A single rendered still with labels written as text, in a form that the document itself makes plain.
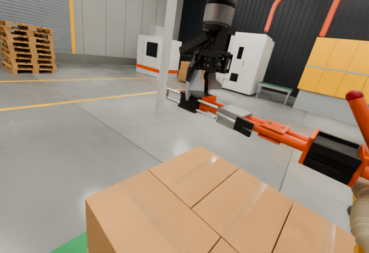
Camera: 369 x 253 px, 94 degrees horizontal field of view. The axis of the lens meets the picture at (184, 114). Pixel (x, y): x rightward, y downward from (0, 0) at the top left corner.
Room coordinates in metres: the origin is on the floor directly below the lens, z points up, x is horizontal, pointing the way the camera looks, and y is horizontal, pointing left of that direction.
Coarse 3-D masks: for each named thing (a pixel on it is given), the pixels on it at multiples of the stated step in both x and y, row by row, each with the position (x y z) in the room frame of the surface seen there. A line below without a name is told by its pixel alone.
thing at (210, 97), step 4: (192, 92) 0.53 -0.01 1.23; (196, 92) 0.54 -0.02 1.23; (200, 92) 0.55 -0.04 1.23; (204, 92) 0.56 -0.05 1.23; (200, 96) 0.50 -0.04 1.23; (204, 96) 0.51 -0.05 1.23; (208, 96) 0.51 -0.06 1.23; (212, 96) 0.52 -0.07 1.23; (216, 96) 0.54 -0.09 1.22; (204, 100) 0.49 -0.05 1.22; (208, 100) 0.51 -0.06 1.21; (212, 100) 0.52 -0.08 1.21; (200, 104) 0.49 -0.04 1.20; (200, 108) 0.49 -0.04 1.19
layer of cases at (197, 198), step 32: (192, 160) 1.16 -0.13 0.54; (224, 160) 1.24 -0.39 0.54; (128, 192) 0.75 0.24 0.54; (160, 192) 0.79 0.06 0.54; (192, 192) 0.83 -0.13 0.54; (224, 192) 0.88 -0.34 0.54; (256, 192) 0.93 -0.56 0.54; (96, 224) 0.57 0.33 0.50; (128, 224) 0.57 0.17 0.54; (160, 224) 0.59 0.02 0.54; (192, 224) 0.62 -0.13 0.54; (224, 224) 0.65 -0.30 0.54; (256, 224) 0.69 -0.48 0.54; (288, 224) 0.72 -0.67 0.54; (320, 224) 0.76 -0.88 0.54
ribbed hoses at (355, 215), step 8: (360, 184) 0.29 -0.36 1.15; (368, 184) 0.28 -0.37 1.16; (360, 192) 0.27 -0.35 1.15; (368, 192) 0.27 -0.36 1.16; (360, 200) 0.24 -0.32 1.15; (368, 200) 0.24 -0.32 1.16; (352, 208) 0.23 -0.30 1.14; (360, 208) 0.22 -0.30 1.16; (368, 208) 0.22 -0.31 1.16; (352, 216) 0.22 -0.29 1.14; (360, 216) 0.21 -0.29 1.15; (368, 216) 0.21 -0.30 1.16; (352, 224) 0.21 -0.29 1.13; (360, 224) 0.20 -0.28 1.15; (368, 224) 0.20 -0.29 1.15; (352, 232) 0.20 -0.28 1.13; (360, 232) 0.19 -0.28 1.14; (368, 232) 0.19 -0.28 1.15; (360, 240) 0.18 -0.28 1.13; (368, 240) 0.18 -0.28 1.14; (368, 248) 0.18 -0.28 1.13
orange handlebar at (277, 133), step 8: (216, 104) 0.50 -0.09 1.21; (248, 120) 0.40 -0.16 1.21; (256, 120) 0.42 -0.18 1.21; (264, 120) 0.42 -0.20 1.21; (256, 128) 0.38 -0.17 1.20; (264, 128) 0.37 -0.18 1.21; (272, 128) 0.36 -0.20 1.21; (280, 128) 0.36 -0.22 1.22; (288, 128) 0.37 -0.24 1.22; (264, 136) 0.37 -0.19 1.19; (272, 136) 0.35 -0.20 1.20; (280, 136) 0.34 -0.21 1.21; (288, 136) 0.34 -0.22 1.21; (296, 136) 0.36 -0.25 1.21; (304, 136) 0.35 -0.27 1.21; (288, 144) 0.33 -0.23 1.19; (296, 144) 0.32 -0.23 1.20; (304, 144) 0.32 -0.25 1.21; (368, 168) 0.26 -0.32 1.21; (360, 176) 0.26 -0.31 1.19; (368, 176) 0.25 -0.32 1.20
